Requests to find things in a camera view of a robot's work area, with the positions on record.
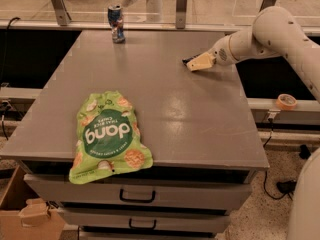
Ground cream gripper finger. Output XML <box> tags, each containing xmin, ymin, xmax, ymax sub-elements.
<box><xmin>186</xmin><ymin>52</ymin><xmax>216</xmax><ymax>71</ymax></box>

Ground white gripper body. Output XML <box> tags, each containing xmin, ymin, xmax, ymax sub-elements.
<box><xmin>209</xmin><ymin>35</ymin><xmax>238</xmax><ymax>66</ymax></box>

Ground dark blue rxbar wrapper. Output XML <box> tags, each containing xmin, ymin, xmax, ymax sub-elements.
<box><xmin>182</xmin><ymin>57</ymin><xmax>196</xmax><ymax>65</ymax></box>

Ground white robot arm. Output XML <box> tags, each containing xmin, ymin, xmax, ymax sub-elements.
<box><xmin>183</xmin><ymin>6</ymin><xmax>320</xmax><ymax>240</ymax></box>

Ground green rice chip bag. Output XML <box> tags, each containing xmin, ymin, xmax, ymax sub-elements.
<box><xmin>69</xmin><ymin>91</ymin><xmax>153</xmax><ymax>184</ymax></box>

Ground orange tape roll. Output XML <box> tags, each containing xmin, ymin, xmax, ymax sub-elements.
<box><xmin>276</xmin><ymin>94</ymin><xmax>297</xmax><ymax>110</ymax></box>

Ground grey drawer cabinet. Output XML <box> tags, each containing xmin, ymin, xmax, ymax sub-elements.
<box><xmin>2</xmin><ymin>31</ymin><xmax>268</xmax><ymax>240</ymax></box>

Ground crushed blue soda can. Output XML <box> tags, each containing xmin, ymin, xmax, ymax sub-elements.
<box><xmin>108</xmin><ymin>5</ymin><xmax>125</xmax><ymax>43</ymax></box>

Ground cardboard box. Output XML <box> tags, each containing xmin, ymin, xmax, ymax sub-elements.
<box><xmin>0</xmin><ymin>167</ymin><xmax>65</xmax><ymax>240</ymax></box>

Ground middle metal bracket post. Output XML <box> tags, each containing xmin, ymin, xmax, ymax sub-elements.
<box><xmin>175</xmin><ymin>0</ymin><xmax>187</xmax><ymax>29</ymax></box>

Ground left metal bracket post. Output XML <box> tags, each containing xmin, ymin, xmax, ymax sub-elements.
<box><xmin>51</xmin><ymin>0</ymin><xmax>71</xmax><ymax>26</ymax></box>

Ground black power adapter with cable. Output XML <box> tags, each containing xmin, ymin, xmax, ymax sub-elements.
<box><xmin>263</xmin><ymin>172</ymin><xmax>297</xmax><ymax>200</ymax></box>

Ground top drawer black handle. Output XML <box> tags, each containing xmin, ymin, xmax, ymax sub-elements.
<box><xmin>119</xmin><ymin>189</ymin><xmax>156</xmax><ymax>204</ymax></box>

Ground drawer black handle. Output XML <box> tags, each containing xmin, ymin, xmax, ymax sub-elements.
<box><xmin>119</xmin><ymin>189</ymin><xmax>156</xmax><ymax>204</ymax></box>
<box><xmin>128</xmin><ymin>218</ymin><xmax>157</xmax><ymax>230</ymax></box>

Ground black cable at left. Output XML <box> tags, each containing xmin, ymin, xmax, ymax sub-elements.
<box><xmin>0</xmin><ymin>16</ymin><xmax>22</xmax><ymax>85</ymax></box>

